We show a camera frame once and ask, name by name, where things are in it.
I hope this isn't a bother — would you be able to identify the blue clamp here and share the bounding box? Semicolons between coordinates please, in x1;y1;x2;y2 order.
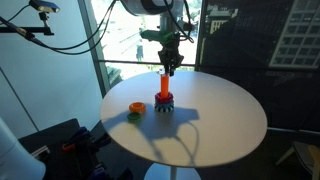
67;125;90;145

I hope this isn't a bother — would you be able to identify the red ridged ring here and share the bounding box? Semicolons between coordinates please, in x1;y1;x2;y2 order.
154;91;175;105

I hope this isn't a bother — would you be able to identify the black white striped base ring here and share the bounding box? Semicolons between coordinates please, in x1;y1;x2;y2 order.
154;103;175;113

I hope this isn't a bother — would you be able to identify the wooden legged chair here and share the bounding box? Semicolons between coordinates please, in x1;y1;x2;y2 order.
275;139;320;180

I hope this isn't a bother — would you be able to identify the black camera stand bar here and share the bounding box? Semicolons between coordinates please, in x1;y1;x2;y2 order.
0;11;55;38

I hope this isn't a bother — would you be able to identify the green ridged ring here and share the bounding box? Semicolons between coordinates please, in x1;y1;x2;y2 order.
126;112;143;123

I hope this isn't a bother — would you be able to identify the orange handled clamp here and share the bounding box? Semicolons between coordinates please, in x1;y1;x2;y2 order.
61;142;77;153

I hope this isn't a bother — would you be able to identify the grey window frame post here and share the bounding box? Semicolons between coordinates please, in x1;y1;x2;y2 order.
77;0;112;98

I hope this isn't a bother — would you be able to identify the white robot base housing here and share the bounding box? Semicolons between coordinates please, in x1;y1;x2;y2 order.
0;116;47;180

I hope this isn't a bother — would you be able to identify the orange stacking rod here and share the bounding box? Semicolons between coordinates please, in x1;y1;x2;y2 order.
160;73;171;99

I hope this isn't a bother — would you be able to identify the clear plastic ring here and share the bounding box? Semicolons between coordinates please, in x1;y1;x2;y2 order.
158;67;174;77

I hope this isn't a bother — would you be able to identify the black equipment cart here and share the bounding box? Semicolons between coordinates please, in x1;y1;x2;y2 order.
18;118;134;180

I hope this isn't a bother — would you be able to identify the blue ridged ring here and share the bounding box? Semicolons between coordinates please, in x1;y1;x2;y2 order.
154;100;175;109

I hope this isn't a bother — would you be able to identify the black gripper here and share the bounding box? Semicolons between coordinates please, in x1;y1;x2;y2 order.
157;41;185;78

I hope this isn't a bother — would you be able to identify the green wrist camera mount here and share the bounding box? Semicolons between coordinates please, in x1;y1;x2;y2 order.
139;29;181;46

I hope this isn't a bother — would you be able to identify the grey camera on stand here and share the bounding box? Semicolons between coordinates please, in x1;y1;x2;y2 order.
28;0;61;14

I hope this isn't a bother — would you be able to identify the orange ridged ring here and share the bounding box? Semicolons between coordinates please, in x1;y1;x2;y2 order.
128;101;147;114

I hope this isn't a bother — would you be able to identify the white table pedestal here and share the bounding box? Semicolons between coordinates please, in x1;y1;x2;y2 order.
143;162;202;180

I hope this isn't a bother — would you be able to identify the grey window railing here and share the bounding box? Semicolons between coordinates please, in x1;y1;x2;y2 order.
98;59;196;67

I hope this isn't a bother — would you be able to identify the black cable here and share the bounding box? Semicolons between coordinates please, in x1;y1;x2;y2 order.
0;0;114;52
19;0;118;56

